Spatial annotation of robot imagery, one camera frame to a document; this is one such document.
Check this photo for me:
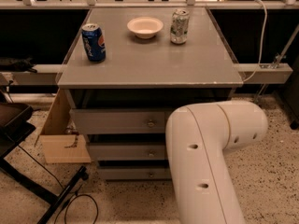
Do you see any grey bottom drawer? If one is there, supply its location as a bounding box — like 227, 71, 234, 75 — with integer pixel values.
98, 167, 171, 180

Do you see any grey drawer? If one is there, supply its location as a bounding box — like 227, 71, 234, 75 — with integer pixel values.
70, 108, 172, 134
98, 167, 171, 180
88, 143, 166, 161

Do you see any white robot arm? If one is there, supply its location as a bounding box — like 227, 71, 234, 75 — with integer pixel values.
165, 100, 268, 224

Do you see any grey drawer cabinet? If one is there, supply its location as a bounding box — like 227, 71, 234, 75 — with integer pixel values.
58, 7, 242, 170

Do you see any grey top drawer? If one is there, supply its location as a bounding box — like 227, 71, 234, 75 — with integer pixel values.
70, 108, 172, 134

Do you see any grey middle drawer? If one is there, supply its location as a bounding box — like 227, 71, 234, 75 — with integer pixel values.
88, 143, 166, 161

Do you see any white bowl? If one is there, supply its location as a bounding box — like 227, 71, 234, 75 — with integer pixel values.
127, 17, 164, 39

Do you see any blue Pepsi can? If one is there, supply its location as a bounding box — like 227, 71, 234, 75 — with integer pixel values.
81, 23, 106, 62

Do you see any green silver soda can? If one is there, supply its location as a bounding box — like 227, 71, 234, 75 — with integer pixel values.
170, 8, 190, 45

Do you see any cardboard box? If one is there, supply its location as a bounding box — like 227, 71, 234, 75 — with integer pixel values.
38, 91, 91, 163

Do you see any metal railing beam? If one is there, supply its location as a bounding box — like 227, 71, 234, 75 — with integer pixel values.
0, 63, 292, 86

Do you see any black bag on rail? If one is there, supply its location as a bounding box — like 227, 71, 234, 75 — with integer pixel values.
0, 57, 36, 73

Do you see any black floor cable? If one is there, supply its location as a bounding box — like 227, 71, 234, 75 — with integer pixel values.
18, 144, 100, 224

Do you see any black stand frame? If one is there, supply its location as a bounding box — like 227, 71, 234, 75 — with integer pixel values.
0, 102, 90, 224

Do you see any white hanging cable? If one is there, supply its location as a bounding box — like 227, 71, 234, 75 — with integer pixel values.
242, 0, 268, 83

